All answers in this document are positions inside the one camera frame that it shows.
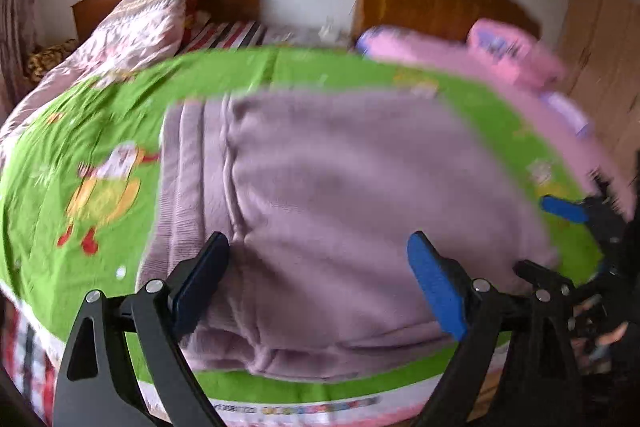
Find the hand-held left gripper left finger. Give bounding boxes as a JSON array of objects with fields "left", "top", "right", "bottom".
[{"left": 52, "top": 231, "right": 231, "bottom": 427}]

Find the mauve knit sweater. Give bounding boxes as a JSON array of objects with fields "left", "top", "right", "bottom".
[{"left": 137, "top": 89, "right": 558, "bottom": 380}]

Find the pink pillow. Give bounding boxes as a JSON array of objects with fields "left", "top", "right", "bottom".
[{"left": 467, "top": 19, "right": 568, "bottom": 88}]

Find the wooden wardrobe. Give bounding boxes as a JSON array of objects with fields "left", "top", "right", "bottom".
[{"left": 555, "top": 0, "right": 640, "bottom": 168}]

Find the yellow patterned cloth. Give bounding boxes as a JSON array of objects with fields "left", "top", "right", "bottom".
[{"left": 25, "top": 41, "right": 77, "bottom": 82}]

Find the plaid bed sheet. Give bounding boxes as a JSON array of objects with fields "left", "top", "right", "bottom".
[{"left": 0, "top": 302, "right": 66, "bottom": 423}]

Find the striped bed sheet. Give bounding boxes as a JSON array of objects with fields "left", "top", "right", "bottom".
[{"left": 187, "top": 21, "right": 301, "bottom": 52}]

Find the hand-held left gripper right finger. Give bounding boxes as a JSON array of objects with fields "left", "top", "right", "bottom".
[{"left": 407, "top": 231, "right": 587, "bottom": 427}]

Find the striped pink curtain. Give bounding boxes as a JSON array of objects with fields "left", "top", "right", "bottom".
[{"left": 0, "top": 0, "right": 41, "bottom": 108}]

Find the pink fleece blanket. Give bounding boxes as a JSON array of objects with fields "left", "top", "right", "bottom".
[{"left": 357, "top": 26, "right": 636, "bottom": 218}]

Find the green printed blanket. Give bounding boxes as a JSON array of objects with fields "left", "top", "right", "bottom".
[{"left": 0, "top": 47, "right": 606, "bottom": 413}]

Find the pink floral quilt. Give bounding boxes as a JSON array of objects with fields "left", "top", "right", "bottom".
[{"left": 0, "top": 0, "right": 188, "bottom": 148}]

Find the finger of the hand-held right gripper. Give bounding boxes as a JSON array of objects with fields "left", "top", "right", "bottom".
[
  {"left": 541, "top": 195, "right": 618, "bottom": 230},
  {"left": 514, "top": 259, "right": 606, "bottom": 300}
]

